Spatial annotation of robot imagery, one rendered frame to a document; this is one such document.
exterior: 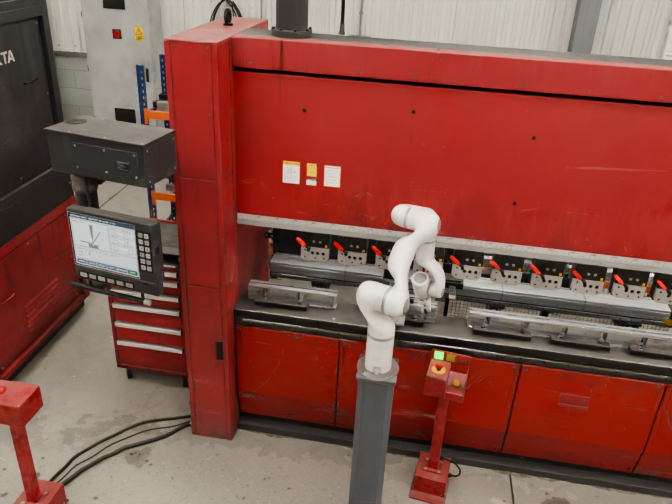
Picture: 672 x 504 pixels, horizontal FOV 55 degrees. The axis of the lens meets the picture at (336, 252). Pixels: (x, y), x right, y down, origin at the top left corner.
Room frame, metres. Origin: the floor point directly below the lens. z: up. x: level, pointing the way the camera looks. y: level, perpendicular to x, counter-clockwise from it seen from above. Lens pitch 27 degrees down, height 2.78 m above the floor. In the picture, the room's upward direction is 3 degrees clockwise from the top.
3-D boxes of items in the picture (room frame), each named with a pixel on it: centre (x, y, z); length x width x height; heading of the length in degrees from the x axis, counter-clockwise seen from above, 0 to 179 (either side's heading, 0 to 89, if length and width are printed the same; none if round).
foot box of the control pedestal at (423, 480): (2.63, -0.60, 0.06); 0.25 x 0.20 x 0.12; 164
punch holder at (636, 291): (2.84, -1.48, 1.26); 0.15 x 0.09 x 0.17; 82
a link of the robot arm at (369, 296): (2.37, -0.19, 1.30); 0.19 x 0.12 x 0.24; 62
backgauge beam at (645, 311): (3.25, -0.75, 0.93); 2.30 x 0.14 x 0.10; 82
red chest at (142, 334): (3.58, 1.12, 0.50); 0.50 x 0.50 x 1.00; 82
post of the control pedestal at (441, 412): (2.66, -0.60, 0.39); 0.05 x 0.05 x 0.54; 74
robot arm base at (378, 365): (2.36, -0.22, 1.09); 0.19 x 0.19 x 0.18
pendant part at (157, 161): (2.70, 1.01, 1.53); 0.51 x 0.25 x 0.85; 72
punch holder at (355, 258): (3.04, -0.09, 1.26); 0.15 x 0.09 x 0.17; 82
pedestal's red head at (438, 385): (2.66, -0.60, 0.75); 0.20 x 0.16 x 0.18; 74
